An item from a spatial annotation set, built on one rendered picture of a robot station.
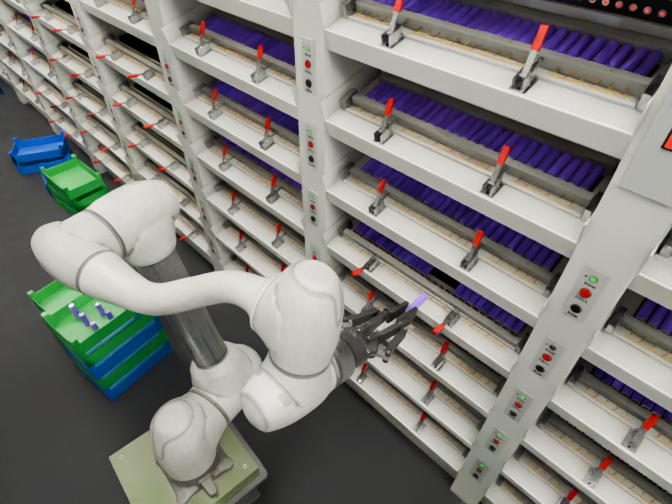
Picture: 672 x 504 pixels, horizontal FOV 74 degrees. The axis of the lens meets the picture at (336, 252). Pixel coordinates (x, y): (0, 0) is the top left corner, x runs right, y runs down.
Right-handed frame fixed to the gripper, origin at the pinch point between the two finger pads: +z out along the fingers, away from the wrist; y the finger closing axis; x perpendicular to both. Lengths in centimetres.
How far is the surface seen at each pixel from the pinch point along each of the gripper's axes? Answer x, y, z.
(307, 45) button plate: -45, 42, 1
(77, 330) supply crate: 67, 101, -34
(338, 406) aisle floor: 82, 25, 31
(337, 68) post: -42, 38, 6
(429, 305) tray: 7.1, 1.7, 18.1
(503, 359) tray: 7.5, -20.1, 17.4
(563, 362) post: -4.1, -30.7, 12.5
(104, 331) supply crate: 63, 92, -28
